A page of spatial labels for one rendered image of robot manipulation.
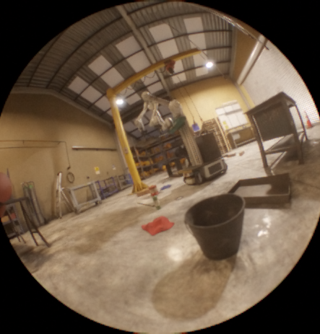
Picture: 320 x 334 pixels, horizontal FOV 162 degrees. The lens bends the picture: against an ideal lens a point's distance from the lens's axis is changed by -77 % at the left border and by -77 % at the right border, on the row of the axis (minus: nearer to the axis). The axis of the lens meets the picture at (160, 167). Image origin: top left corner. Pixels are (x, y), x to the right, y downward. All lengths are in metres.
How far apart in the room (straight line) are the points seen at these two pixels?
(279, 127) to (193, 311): 1.86
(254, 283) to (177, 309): 0.31
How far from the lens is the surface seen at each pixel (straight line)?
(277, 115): 1.78
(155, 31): 7.14
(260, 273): 0.60
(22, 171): 5.53
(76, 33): 6.57
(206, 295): 0.57
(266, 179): 1.38
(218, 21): 8.67
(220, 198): 0.69
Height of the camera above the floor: 0.53
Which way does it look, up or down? level
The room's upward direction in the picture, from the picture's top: 20 degrees counter-clockwise
